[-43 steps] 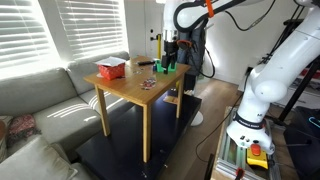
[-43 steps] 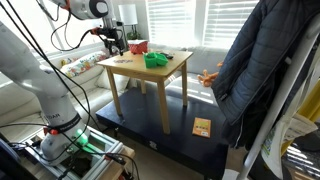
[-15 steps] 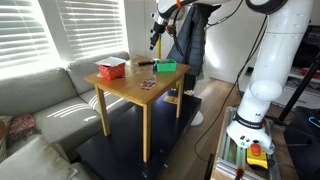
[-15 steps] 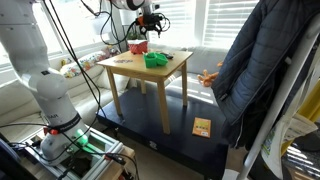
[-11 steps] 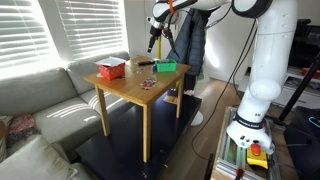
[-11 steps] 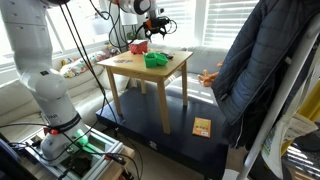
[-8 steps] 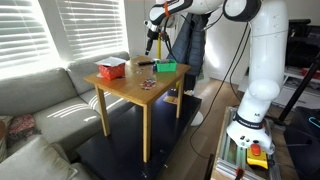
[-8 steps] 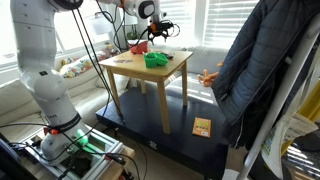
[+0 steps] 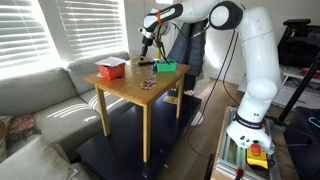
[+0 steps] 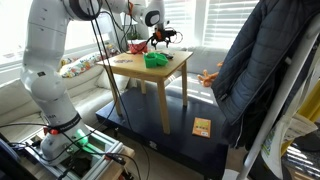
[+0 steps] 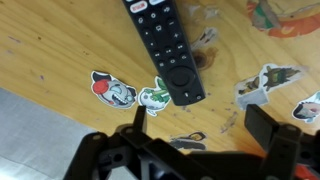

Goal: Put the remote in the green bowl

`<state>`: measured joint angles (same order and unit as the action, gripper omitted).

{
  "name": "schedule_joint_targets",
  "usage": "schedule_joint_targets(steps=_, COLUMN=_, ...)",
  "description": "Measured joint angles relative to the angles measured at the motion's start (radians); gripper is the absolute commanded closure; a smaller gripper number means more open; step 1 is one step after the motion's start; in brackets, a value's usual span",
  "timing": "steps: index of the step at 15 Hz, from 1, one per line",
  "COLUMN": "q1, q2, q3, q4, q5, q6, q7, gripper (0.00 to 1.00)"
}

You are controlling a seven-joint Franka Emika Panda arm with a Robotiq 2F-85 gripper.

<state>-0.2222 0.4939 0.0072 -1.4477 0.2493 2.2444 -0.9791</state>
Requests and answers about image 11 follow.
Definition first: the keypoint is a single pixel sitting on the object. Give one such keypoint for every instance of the red hat zombie sticker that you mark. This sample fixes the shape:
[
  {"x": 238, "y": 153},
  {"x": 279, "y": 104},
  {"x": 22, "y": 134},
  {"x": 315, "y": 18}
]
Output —
[{"x": 111, "y": 90}]

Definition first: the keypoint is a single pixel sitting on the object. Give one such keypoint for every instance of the grey box sticker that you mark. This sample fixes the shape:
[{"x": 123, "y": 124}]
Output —
[{"x": 251, "y": 95}]

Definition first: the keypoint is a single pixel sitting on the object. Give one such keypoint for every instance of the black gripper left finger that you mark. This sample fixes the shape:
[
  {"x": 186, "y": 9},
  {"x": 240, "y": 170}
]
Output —
[{"x": 140, "y": 120}]

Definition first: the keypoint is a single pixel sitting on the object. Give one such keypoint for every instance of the light grey sofa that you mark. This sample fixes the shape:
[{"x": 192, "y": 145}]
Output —
[{"x": 30, "y": 140}]

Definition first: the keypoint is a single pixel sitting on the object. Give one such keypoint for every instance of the white and black face sticker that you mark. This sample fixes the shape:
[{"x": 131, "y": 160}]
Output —
[{"x": 308, "y": 110}]

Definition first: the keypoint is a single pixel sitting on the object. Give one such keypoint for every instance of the green and white sticker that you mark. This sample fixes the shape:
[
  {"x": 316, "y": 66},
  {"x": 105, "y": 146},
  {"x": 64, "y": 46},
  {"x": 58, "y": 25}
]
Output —
[{"x": 151, "y": 98}]

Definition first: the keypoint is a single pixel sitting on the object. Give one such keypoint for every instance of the large orange sticker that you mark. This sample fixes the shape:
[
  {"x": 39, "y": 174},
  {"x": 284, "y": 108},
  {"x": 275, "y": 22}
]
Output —
[{"x": 286, "y": 20}]

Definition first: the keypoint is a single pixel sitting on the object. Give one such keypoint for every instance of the small wooden table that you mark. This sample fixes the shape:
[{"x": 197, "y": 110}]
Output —
[{"x": 66, "y": 50}]

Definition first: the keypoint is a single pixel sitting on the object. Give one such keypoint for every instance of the dark green creature sticker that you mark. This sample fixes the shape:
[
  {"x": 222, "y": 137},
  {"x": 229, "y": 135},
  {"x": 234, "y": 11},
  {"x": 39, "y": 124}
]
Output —
[{"x": 278, "y": 76}]

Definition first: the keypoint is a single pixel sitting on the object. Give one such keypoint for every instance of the faded torn sticker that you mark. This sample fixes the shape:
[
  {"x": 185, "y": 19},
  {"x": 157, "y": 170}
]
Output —
[{"x": 206, "y": 36}]

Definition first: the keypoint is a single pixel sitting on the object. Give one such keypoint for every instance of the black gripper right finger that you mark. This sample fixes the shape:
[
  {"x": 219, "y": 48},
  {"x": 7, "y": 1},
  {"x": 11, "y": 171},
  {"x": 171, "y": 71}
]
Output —
[{"x": 263, "y": 123}]

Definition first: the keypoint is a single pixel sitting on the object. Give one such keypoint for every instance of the black TV remote control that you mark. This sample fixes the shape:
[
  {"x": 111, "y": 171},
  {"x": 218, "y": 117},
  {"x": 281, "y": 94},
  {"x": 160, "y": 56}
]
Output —
[{"x": 163, "y": 40}]

